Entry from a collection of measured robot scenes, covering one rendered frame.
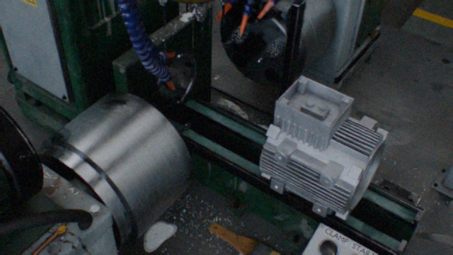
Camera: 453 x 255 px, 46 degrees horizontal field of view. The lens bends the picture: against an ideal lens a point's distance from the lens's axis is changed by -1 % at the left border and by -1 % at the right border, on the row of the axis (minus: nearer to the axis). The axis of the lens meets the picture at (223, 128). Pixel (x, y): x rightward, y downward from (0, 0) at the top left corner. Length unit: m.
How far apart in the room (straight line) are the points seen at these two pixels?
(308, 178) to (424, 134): 0.59
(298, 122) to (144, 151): 0.30
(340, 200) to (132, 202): 0.39
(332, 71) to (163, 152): 0.74
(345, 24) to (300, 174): 0.55
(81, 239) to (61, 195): 0.09
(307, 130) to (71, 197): 0.45
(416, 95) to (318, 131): 0.71
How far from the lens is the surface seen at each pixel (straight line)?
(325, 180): 1.03
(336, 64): 1.56
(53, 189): 0.89
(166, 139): 0.98
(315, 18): 1.35
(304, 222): 1.19
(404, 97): 1.68
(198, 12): 1.05
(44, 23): 1.20
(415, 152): 1.51
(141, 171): 0.94
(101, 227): 0.85
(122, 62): 1.13
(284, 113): 1.05
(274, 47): 1.30
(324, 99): 1.11
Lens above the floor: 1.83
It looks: 44 degrees down
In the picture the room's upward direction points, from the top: 2 degrees clockwise
